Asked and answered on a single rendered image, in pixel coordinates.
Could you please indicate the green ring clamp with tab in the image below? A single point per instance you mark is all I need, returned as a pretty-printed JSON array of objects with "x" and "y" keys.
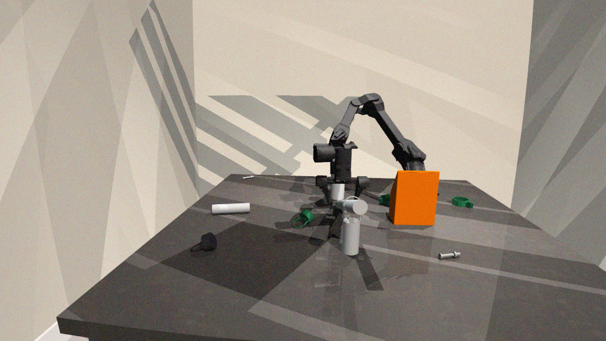
[{"x": 462, "y": 201}]

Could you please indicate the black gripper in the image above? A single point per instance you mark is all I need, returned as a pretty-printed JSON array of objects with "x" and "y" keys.
[{"x": 343, "y": 174}]

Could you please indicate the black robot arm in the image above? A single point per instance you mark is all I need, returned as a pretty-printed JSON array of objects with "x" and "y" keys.
[{"x": 405, "y": 151}]

